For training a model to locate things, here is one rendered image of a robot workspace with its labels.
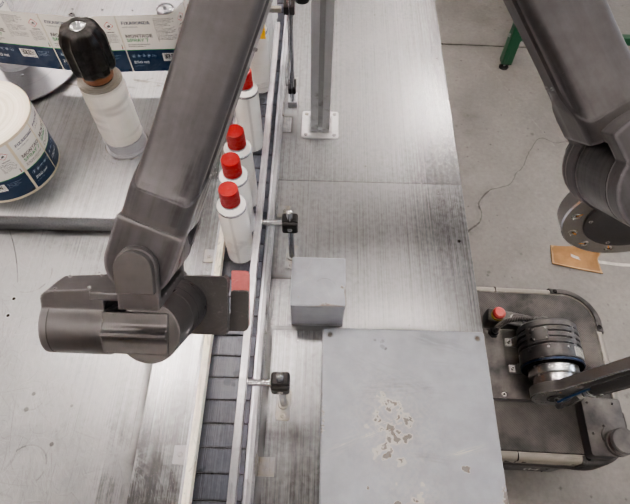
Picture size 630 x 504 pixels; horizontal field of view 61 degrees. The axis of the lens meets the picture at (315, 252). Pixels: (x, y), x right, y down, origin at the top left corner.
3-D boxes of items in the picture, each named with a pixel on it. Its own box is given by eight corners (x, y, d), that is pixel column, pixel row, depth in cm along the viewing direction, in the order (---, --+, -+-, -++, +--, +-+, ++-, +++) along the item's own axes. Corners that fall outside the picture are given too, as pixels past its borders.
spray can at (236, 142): (235, 190, 112) (221, 119, 94) (260, 191, 112) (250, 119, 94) (232, 210, 109) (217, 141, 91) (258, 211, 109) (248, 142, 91)
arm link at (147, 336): (177, 369, 47) (176, 306, 46) (99, 365, 47) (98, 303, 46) (196, 344, 54) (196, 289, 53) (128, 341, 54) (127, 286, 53)
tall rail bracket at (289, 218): (264, 250, 110) (257, 203, 96) (299, 251, 110) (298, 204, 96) (263, 264, 108) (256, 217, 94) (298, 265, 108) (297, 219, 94)
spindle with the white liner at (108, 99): (111, 128, 120) (58, 8, 95) (151, 129, 120) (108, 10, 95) (102, 159, 116) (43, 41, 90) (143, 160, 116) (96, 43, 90)
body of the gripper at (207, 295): (139, 271, 59) (112, 284, 52) (230, 273, 59) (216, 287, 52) (141, 327, 60) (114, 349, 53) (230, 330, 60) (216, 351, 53)
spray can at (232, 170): (231, 215, 108) (216, 146, 91) (257, 216, 108) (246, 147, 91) (228, 237, 106) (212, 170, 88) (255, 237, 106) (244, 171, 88)
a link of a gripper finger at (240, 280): (201, 259, 67) (181, 273, 58) (258, 260, 67) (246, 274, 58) (202, 311, 68) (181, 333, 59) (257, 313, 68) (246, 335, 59)
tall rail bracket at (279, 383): (251, 395, 94) (241, 364, 80) (292, 396, 94) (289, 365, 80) (250, 413, 93) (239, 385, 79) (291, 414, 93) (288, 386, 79)
